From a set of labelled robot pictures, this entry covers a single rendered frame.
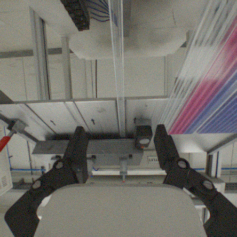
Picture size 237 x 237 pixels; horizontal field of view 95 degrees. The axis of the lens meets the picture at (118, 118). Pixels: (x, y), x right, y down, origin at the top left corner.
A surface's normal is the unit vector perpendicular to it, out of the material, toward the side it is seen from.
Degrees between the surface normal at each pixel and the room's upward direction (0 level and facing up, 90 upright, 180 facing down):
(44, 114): 43
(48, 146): 133
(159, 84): 90
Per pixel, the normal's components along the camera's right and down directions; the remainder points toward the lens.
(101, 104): 0.00, 0.81
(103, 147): -0.05, -0.59
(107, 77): -0.04, 0.11
